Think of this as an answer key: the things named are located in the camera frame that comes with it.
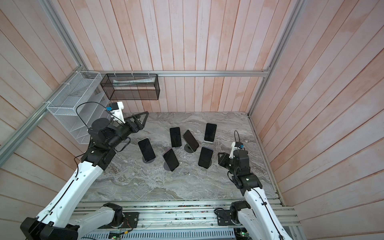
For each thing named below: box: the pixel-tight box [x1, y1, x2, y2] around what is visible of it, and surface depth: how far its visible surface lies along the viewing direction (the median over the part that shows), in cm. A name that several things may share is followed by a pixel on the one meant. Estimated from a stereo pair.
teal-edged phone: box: [183, 129, 199, 152], surface depth 97 cm
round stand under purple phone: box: [163, 161, 172, 171], surface depth 95 cm
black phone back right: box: [204, 123, 217, 142], surface depth 100 cm
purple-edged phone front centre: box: [162, 148, 180, 171], surface depth 86 cm
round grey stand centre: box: [184, 143, 194, 153], surface depth 102 cm
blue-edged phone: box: [198, 146, 214, 169], surface depth 87 cm
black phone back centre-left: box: [169, 127, 182, 148], surface depth 100 cm
